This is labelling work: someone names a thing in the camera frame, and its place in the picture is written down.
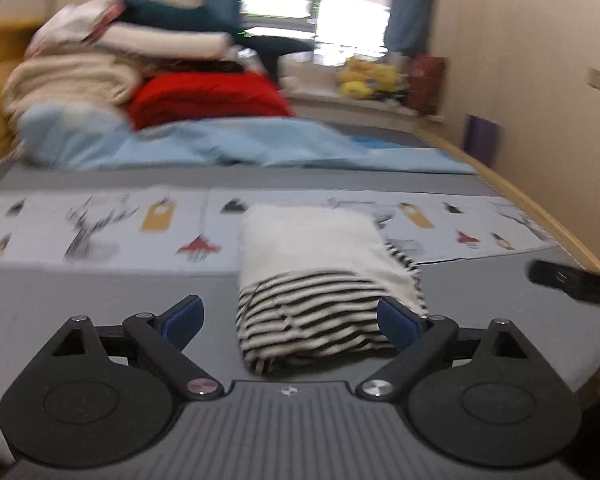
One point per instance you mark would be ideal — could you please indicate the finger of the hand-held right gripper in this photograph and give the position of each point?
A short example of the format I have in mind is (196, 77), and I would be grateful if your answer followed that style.
(547, 274)

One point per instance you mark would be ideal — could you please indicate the window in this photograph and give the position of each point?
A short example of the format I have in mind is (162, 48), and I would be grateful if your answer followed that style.
(320, 5)

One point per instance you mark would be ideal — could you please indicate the striped white hooded top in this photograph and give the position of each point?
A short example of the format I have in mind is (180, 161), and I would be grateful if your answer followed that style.
(305, 245)

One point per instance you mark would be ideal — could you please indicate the purple box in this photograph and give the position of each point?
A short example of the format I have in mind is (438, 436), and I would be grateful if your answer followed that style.
(481, 140)

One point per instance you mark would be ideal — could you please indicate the yellow plush toy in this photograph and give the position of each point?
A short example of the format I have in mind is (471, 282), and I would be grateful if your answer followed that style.
(385, 76)
(355, 82)

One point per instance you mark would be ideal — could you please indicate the light blue duvet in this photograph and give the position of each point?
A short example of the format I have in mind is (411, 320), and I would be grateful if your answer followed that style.
(230, 145)

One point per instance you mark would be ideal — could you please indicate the red blanket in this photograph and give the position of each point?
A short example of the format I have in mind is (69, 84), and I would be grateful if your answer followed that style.
(205, 97)

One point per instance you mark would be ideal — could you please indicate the cream folded blanket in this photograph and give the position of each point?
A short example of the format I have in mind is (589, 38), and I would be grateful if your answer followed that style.
(65, 80)

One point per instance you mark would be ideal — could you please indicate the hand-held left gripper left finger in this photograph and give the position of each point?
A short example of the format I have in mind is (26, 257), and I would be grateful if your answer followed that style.
(182, 320)

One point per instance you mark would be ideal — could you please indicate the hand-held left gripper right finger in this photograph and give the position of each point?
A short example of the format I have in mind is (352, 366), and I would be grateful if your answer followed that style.
(399, 322)

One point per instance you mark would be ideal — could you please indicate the red cushion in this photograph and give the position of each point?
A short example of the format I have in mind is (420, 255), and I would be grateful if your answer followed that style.
(427, 85)

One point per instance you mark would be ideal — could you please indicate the grey printed bed sheet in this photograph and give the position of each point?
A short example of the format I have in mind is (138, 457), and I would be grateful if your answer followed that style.
(80, 290)

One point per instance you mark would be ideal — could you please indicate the pink and white cloth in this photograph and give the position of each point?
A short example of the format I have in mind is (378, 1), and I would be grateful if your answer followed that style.
(75, 22)

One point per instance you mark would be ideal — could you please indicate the dark striped folded blanket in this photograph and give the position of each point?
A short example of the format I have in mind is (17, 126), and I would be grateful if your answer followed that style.
(220, 66)

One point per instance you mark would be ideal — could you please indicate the dark teal garment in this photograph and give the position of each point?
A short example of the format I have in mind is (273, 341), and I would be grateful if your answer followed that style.
(180, 15)

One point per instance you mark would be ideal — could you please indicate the white folded quilt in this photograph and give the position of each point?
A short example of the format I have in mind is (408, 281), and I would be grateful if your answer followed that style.
(170, 42)

